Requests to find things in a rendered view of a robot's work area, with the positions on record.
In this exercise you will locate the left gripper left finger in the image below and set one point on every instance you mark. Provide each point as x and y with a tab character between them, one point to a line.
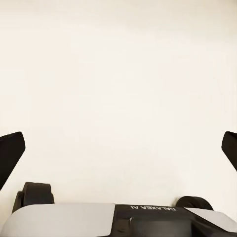
12	147

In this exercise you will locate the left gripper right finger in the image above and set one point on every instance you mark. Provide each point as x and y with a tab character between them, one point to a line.
229	147

